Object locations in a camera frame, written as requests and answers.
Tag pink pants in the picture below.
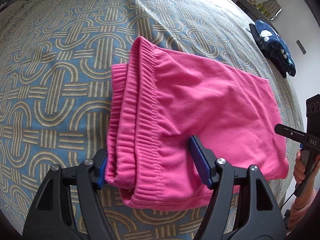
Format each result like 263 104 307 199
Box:
105 37 289 211

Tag right forearm pink sleeve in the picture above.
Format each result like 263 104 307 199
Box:
287 186 316 231

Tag person's right hand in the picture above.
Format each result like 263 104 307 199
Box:
293 150 319 184

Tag folded navy star blanket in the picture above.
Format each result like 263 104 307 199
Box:
249 20 296 79

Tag dark wooden shelf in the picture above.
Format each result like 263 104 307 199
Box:
236 0 282 23

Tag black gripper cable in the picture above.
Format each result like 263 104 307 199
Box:
278 154 320 210

